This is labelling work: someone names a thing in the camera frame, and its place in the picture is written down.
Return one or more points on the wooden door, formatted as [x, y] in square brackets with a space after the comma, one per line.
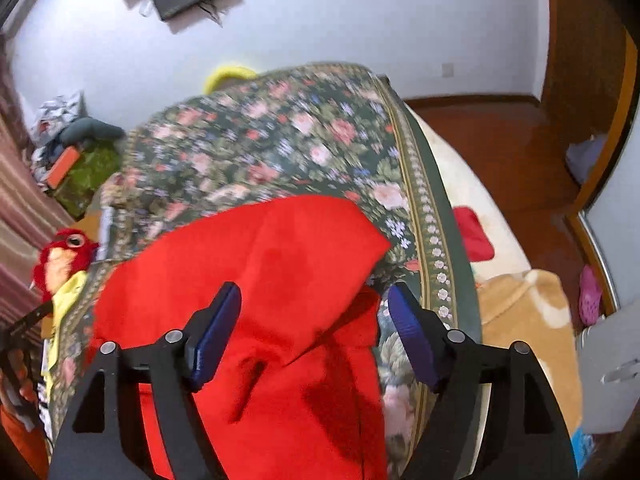
[585, 60]

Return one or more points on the pink shoe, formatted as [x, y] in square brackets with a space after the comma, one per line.
[589, 292]

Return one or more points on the striped pink curtain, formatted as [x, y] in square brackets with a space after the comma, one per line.
[25, 240]

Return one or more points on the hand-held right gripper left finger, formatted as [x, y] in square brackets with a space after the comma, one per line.
[212, 345]

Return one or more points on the beige blanket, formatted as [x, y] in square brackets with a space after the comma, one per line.
[525, 320]

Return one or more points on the white sliding wardrobe door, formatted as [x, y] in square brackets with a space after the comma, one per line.
[625, 185]

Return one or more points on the white wall socket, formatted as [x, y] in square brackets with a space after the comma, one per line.
[448, 69]

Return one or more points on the white appliance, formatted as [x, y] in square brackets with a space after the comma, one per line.
[610, 370]

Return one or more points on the floral green blanket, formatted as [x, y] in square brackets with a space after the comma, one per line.
[275, 130]

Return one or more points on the orange box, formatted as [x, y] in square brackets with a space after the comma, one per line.
[62, 166]

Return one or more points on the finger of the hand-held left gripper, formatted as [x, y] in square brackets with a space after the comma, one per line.
[30, 319]

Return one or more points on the grey cloth bundle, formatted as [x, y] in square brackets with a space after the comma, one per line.
[587, 160]

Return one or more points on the red plush toy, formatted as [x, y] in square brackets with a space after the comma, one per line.
[60, 255]

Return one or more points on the red zip jacket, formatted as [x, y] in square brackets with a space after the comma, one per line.
[280, 260]

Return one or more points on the grey pillow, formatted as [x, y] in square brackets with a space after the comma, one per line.
[92, 130]

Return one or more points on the white bed sheet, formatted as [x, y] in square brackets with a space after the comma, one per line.
[475, 180]

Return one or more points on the person's left hand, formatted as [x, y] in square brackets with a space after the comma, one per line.
[24, 390]

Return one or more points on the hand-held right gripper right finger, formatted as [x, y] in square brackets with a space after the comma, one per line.
[415, 345]

